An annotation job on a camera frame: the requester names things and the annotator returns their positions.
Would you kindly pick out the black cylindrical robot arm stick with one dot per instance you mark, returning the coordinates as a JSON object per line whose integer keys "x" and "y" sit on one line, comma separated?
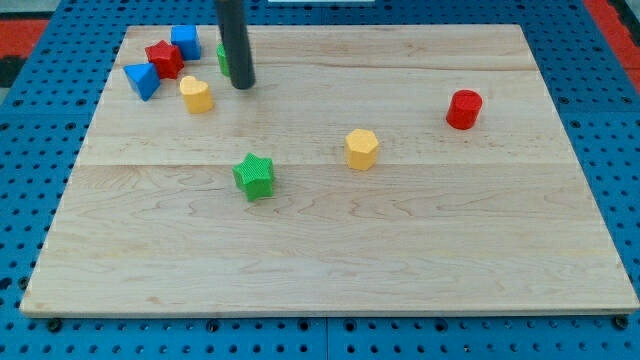
{"x": 232, "y": 26}

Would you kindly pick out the yellow hexagon block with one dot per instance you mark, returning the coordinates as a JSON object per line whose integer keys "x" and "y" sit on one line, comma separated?
{"x": 361, "y": 149}

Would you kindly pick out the wooden board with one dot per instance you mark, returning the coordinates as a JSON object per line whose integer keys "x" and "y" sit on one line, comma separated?
{"x": 495, "y": 220}

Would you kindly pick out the green star block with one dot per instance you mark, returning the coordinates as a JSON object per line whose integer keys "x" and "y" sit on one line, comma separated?
{"x": 254, "y": 176}

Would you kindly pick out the yellow heart block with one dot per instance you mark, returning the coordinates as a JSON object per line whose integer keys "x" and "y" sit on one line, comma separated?
{"x": 196, "y": 95}

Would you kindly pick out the red cylinder block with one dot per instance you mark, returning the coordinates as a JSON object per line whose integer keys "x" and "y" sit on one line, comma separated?
{"x": 464, "y": 109}

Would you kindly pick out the green block behind stick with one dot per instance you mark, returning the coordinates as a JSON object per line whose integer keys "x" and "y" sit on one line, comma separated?
{"x": 222, "y": 60}

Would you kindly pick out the red star block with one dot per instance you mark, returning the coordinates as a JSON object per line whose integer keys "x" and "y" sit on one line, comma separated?
{"x": 167, "y": 59}

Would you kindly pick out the blue cube block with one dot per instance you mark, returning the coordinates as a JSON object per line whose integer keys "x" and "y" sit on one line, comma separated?
{"x": 186, "y": 38}

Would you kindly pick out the blue triangle block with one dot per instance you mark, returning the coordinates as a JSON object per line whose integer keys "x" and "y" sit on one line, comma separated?
{"x": 143, "y": 79}

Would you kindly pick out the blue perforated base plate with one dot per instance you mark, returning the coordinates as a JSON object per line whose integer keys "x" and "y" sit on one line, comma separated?
{"x": 49, "y": 107}

